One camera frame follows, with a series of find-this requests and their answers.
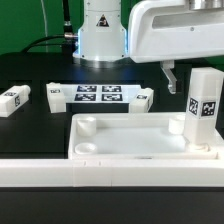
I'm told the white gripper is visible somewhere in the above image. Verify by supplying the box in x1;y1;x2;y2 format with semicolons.
128;0;224;94

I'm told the white desk top tray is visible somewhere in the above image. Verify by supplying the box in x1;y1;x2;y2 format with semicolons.
68;112;224;160

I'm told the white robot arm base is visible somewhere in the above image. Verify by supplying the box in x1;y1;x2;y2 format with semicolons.
73;0;128;68

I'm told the white tag mat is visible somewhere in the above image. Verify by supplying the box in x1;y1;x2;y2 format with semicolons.
61;84;141;103

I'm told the white front fence bar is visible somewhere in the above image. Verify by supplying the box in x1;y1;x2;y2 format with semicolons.
0;159;224;187

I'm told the black cable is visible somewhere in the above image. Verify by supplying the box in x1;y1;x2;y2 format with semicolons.
20;0;80;54

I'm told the white thin cable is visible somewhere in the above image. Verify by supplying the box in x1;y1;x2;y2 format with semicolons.
40;0;50;54

